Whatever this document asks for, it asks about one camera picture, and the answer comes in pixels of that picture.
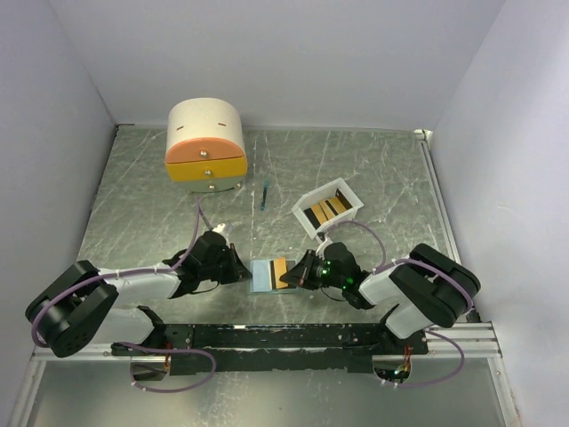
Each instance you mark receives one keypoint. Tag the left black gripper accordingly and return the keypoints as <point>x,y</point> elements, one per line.
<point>237,271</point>

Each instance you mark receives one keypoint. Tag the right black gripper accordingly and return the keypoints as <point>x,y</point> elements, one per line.
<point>300,274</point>

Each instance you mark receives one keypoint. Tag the mint green card holder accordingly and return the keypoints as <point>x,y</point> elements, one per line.
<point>261,280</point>

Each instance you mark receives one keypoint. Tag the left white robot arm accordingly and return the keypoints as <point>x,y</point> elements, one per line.
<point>89,305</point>

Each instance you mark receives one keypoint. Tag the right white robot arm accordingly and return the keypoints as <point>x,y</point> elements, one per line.
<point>426,288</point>

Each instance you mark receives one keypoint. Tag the white plastic tray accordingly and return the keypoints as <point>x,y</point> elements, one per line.
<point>323,192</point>

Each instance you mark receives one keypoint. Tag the black base bar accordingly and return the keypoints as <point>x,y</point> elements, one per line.
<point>263,348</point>

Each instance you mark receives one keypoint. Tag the blue pen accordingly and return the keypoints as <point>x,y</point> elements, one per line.
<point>264,195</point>

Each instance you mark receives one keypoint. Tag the beige mini drawer cabinet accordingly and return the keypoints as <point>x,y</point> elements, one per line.
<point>205,150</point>

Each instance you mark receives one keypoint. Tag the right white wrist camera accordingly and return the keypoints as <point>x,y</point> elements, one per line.
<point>325,242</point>

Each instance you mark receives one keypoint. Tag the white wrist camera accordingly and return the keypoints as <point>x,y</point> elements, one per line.
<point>223,229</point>
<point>325,242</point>

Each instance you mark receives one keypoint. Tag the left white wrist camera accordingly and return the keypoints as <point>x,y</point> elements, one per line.
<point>223,229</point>

